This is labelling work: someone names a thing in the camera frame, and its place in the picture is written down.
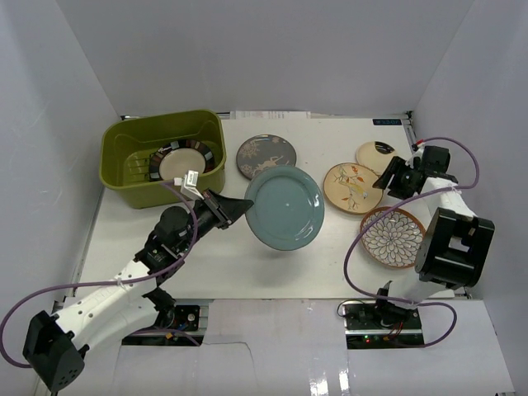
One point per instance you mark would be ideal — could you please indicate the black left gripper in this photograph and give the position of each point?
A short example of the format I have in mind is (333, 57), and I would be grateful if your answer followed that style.
(220, 209)

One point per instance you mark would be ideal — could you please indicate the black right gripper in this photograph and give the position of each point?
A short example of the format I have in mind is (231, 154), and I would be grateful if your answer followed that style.
(395, 168)

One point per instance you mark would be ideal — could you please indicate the beige plate with bird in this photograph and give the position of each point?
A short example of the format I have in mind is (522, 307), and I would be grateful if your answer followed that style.
(349, 187)

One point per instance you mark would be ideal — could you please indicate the blue-grey glazed plate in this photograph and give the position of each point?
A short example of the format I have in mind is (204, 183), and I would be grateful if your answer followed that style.
(288, 208)

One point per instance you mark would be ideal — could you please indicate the grey plate with deer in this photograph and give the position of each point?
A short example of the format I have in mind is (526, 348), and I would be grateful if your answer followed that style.
(264, 151)

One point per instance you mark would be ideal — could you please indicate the dark striped rim plate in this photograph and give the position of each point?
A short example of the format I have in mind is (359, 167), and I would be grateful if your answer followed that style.
(179, 156)

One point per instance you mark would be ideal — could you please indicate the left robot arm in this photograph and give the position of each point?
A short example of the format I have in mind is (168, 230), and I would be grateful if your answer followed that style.
(56, 344)

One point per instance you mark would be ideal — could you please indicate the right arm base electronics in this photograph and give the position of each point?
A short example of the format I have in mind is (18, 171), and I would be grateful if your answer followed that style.
(366, 330)

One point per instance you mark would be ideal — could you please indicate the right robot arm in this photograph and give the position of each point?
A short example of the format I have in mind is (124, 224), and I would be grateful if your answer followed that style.
(456, 243)

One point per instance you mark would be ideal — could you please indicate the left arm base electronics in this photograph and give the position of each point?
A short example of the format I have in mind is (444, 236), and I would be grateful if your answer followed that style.
(183, 326)

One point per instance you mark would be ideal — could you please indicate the olive green plastic bin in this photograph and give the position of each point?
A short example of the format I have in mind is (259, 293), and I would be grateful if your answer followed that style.
(132, 152)

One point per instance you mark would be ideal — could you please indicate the small cream plate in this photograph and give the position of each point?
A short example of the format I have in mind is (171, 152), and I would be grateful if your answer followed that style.
(375, 155)

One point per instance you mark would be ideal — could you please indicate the white petal plate orange rim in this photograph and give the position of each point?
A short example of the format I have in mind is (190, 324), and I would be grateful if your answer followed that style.
(394, 240)

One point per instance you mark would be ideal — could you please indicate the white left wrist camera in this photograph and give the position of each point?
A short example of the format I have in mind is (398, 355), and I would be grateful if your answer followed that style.
(187, 185)

